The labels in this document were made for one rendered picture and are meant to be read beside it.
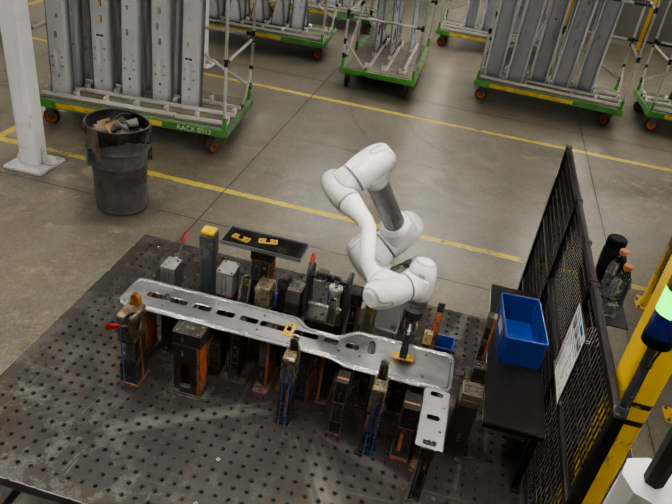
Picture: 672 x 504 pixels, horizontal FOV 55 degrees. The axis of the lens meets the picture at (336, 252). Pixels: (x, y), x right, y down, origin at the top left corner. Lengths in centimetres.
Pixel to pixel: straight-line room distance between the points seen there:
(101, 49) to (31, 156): 140
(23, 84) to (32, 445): 371
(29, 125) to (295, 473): 420
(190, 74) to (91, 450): 458
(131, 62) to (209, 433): 475
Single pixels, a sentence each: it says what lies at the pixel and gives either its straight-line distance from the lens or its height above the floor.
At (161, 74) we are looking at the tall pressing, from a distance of 668.
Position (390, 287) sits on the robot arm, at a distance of 220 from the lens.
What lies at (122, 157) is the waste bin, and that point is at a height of 53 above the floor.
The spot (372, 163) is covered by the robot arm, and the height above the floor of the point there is 161.
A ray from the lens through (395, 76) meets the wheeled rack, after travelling 844.
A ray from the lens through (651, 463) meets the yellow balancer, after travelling 22.
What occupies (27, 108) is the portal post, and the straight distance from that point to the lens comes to 590.
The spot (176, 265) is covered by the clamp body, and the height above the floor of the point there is 106.
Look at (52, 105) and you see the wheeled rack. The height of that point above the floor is 23.
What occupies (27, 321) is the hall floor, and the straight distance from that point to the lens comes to 434.
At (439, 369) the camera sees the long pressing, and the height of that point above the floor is 100.
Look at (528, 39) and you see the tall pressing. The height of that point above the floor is 84.
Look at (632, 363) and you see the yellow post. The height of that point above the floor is 162.
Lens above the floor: 267
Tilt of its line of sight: 32 degrees down
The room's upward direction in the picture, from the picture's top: 8 degrees clockwise
